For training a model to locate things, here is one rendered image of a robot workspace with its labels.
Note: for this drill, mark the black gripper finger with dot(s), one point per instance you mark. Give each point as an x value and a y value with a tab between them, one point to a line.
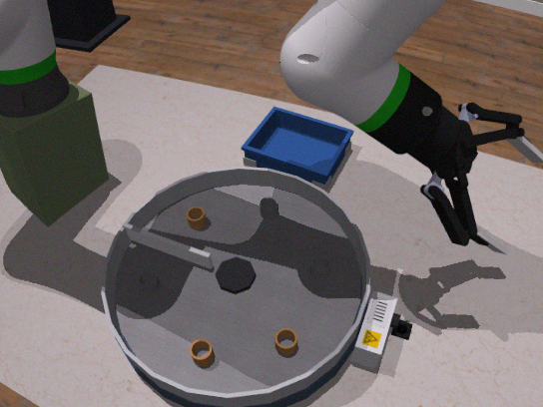
471	111
458	220

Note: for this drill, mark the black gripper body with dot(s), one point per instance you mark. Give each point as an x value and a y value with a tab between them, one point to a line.
436	152

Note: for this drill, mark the grey metal bushing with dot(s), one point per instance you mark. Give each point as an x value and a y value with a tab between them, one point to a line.
146	276
269	214
320	274

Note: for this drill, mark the blue shallow tray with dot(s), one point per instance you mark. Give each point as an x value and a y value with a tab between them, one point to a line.
298	145

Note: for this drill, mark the bronze bushing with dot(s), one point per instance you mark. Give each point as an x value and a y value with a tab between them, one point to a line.
198	223
198	344
285	350

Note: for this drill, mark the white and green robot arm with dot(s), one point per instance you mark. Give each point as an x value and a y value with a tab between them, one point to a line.
338	57

